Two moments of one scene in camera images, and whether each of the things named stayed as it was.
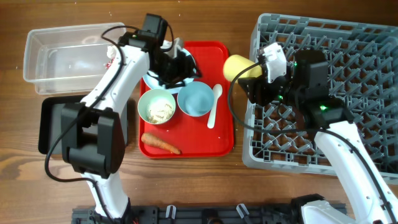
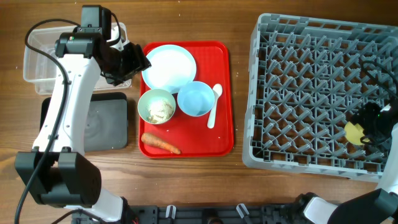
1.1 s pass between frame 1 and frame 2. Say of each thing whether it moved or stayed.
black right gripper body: moved
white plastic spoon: stayed
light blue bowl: stayed
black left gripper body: moved
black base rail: stayed
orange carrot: stayed
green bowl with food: stayed
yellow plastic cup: moved
